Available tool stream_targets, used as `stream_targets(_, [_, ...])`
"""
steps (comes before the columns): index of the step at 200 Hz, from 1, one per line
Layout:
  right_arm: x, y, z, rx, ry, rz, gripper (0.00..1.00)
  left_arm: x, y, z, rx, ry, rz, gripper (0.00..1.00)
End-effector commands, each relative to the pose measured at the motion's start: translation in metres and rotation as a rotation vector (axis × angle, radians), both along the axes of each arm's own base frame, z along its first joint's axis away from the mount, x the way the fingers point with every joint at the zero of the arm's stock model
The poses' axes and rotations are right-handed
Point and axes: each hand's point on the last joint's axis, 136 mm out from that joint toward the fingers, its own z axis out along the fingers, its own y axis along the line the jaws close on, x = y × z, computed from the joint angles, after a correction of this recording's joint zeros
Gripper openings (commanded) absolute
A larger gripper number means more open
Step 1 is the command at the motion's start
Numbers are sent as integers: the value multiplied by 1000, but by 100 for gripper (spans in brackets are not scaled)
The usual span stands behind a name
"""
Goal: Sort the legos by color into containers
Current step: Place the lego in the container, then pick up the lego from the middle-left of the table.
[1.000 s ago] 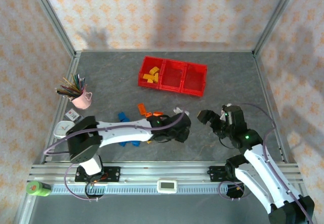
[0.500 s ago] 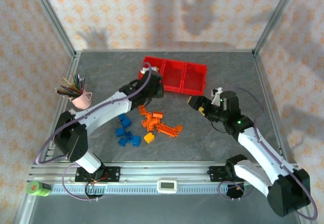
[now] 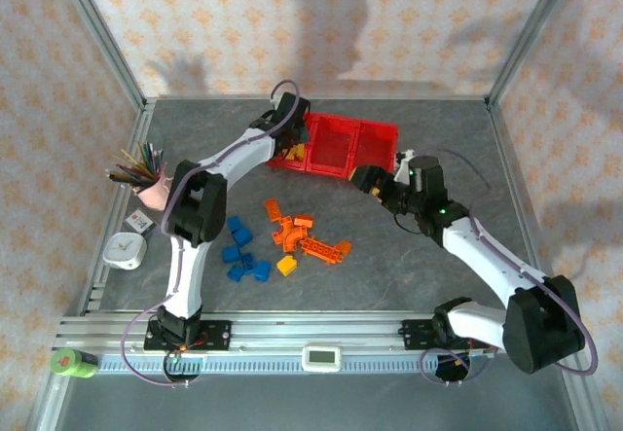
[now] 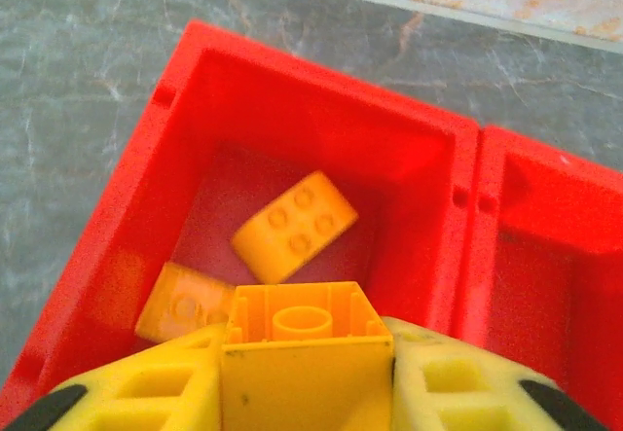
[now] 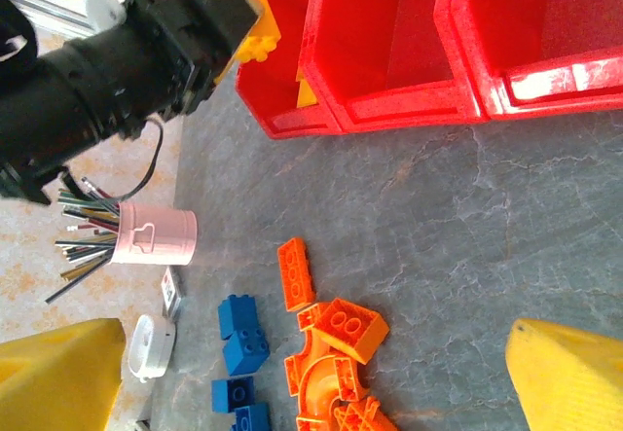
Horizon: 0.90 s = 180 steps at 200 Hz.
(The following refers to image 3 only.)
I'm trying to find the pink cup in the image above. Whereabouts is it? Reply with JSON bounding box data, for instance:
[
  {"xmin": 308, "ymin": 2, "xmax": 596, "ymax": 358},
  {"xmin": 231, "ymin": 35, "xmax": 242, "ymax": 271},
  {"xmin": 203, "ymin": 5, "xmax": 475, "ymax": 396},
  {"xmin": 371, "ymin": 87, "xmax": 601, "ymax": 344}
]
[{"xmin": 137, "ymin": 161, "xmax": 176, "ymax": 212}]

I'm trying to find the aluminium side rail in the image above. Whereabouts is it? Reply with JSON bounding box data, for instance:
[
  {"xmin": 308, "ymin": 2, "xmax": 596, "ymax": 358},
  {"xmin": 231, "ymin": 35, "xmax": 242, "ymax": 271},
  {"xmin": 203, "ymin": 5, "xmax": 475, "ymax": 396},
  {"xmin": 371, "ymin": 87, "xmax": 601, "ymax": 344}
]
[
  {"xmin": 486, "ymin": 102, "xmax": 570, "ymax": 315},
  {"xmin": 77, "ymin": 99, "xmax": 157, "ymax": 315}
]

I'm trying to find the green tape roll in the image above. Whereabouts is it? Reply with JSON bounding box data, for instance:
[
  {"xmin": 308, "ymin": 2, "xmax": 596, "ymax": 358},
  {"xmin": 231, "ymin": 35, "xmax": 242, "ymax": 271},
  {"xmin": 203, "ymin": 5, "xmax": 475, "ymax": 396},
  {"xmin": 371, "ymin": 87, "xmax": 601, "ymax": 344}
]
[{"xmin": 50, "ymin": 346, "xmax": 100, "ymax": 379}]

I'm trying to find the long orange lego piece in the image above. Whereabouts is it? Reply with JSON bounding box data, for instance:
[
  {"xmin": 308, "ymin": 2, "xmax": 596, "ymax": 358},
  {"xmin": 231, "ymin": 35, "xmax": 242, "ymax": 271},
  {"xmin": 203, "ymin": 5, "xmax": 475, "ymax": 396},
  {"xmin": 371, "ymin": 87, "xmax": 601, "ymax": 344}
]
[{"xmin": 300, "ymin": 235, "xmax": 342, "ymax": 266}]

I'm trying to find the thin black wire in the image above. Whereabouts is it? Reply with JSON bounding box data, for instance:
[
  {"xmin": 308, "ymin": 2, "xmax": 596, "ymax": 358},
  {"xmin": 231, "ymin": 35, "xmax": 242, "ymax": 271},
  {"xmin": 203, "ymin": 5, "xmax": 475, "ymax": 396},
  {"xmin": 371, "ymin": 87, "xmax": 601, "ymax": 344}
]
[{"xmin": 392, "ymin": 209, "xmax": 424, "ymax": 235}]

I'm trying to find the aluminium frame post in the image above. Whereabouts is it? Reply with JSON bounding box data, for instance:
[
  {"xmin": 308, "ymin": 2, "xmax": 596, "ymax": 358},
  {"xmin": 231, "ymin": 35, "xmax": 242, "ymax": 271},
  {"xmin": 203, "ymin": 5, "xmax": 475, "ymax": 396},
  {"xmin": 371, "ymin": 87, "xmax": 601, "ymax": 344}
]
[
  {"xmin": 485, "ymin": 0, "xmax": 580, "ymax": 109},
  {"xmin": 51, "ymin": 0, "xmax": 150, "ymax": 111}
]

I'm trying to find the bunch of coloured pencils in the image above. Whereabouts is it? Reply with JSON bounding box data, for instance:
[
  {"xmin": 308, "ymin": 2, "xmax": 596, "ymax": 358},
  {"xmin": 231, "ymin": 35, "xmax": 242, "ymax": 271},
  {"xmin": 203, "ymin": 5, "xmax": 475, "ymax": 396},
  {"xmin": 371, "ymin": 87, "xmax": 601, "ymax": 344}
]
[{"xmin": 104, "ymin": 139, "xmax": 166, "ymax": 194}]

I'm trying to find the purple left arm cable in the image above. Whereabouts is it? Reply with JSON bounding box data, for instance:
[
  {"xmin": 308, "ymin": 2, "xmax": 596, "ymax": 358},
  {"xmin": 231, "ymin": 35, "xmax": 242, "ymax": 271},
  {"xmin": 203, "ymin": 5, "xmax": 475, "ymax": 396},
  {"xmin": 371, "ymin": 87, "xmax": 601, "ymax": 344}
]
[{"xmin": 119, "ymin": 79, "xmax": 301, "ymax": 387}]

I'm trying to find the white square clock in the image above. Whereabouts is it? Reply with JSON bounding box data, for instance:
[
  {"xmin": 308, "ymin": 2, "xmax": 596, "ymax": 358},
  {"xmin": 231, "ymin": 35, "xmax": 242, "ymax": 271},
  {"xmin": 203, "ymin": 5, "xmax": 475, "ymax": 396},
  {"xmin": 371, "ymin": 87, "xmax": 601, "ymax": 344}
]
[{"xmin": 102, "ymin": 232, "xmax": 148, "ymax": 270}]

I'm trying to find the small grey card box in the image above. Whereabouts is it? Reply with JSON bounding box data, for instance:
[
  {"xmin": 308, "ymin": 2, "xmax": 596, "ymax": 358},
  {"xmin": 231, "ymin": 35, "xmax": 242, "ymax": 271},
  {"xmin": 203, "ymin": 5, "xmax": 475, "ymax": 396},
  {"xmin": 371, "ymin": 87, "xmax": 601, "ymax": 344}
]
[{"xmin": 124, "ymin": 209, "xmax": 158, "ymax": 236}]

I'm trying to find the grey slotted cable duct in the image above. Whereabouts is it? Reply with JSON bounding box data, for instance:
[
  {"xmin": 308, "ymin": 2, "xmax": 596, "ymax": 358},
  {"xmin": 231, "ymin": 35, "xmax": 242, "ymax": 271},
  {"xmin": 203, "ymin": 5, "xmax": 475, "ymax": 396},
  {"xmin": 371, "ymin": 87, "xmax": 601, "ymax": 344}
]
[{"xmin": 99, "ymin": 352, "xmax": 488, "ymax": 377}]

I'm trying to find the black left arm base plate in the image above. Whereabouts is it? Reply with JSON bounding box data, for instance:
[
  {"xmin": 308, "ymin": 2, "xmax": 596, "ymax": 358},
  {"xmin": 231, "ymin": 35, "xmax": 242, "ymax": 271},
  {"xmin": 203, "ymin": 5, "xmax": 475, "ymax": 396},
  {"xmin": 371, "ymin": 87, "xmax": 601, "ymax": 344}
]
[{"xmin": 143, "ymin": 319, "xmax": 233, "ymax": 353}]

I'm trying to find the white digital timer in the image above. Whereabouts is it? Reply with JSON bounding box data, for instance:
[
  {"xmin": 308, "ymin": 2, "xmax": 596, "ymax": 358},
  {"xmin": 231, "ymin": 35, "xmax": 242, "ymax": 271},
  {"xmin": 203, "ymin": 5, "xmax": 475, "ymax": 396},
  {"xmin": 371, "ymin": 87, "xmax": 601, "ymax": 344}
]
[{"xmin": 301, "ymin": 345, "xmax": 344, "ymax": 372}]

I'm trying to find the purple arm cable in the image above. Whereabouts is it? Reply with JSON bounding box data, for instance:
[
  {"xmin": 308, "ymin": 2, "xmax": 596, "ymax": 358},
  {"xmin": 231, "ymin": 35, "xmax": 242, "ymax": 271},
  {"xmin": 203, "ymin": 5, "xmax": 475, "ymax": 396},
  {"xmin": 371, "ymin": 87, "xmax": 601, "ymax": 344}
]
[
  {"xmin": 119, "ymin": 79, "xmax": 301, "ymax": 387},
  {"xmin": 421, "ymin": 148, "xmax": 600, "ymax": 386}
]

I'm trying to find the aluminium mounting rail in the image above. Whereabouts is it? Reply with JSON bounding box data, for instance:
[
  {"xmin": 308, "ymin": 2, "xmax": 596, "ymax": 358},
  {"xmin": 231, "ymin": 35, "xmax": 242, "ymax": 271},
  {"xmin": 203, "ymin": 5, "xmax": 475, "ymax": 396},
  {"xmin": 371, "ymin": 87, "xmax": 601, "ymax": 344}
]
[{"xmin": 53, "ymin": 311, "xmax": 583, "ymax": 354}]

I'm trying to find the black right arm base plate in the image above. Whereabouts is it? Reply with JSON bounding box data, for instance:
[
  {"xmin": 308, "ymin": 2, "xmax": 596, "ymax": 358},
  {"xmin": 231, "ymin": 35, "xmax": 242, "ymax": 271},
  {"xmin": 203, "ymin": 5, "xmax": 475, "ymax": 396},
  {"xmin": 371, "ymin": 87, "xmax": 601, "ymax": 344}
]
[{"xmin": 401, "ymin": 318, "xmax": 488, "ymax": 352}]

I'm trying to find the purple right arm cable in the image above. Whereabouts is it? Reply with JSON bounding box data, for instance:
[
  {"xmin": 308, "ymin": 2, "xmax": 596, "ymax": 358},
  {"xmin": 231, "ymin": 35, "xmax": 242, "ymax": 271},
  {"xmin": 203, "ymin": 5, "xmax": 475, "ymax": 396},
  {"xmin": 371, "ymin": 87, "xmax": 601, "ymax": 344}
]
[{"xmin": 421, "ymin": 148, "xmax": 600, "ymax": 386}]

